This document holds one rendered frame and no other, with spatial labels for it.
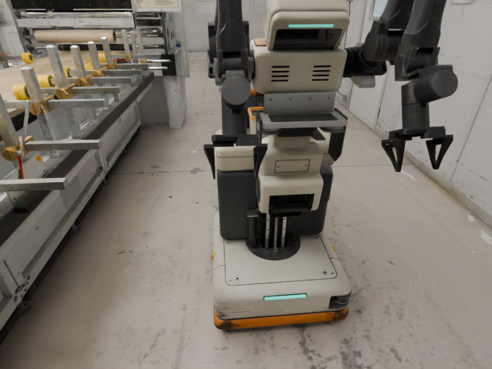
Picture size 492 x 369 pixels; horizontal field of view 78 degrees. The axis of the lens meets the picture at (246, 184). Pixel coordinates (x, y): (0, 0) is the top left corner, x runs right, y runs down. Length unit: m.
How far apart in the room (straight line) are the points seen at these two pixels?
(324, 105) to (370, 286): 1.17
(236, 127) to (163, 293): 1.27
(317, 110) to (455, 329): 1.30
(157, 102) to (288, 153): 3.10
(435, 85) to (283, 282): 0.98
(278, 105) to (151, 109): 3.20
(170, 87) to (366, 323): 3.11
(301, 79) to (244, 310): 0.97
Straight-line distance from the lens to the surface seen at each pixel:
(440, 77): 0.77
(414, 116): 0.81
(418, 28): 0.82
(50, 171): 1.59
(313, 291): 1.43
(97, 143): 1.36
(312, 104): 0.99
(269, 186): 1.06
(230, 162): 1.33
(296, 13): 0.89
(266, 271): 1.45
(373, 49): 0.94
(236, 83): 0.62
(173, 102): 3.86
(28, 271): 1.95
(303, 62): 0.97
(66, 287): 2.01
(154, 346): 1.61
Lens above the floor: 1.33
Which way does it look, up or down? 30 degrees down
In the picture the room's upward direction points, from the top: straight up
